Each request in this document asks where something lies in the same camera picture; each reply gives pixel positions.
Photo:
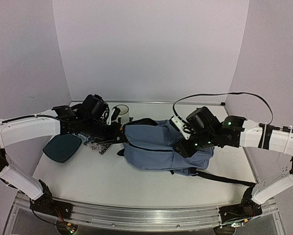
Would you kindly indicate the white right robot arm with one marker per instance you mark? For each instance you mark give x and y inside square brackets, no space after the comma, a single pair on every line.
[259,140]

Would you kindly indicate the blue grey backpack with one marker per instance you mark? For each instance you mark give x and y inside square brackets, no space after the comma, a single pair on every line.
[149,146]

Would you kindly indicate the patterned patchwork placemat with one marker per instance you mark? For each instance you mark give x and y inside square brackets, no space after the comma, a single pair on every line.
[91,143]

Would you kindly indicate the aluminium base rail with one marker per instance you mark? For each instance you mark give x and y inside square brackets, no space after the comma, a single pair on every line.
[147,220]

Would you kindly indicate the white ribbed mug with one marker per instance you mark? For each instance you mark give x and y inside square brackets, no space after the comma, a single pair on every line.
[123,117]

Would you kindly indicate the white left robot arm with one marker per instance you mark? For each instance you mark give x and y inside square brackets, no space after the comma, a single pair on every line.
[54,134]

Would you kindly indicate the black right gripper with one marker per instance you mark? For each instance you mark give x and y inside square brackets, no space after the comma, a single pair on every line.
[183,147]

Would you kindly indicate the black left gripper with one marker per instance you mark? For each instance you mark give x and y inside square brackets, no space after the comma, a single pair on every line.
[114,138]

